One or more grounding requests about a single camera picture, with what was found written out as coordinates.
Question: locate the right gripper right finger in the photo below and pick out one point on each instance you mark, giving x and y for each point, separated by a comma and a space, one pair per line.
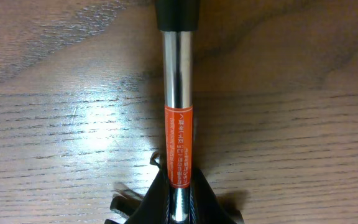
204, 205

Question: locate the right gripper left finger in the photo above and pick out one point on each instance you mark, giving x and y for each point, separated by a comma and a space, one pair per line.
152, 208

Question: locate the small claw hammer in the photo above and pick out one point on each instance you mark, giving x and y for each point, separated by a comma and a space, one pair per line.
177, 20

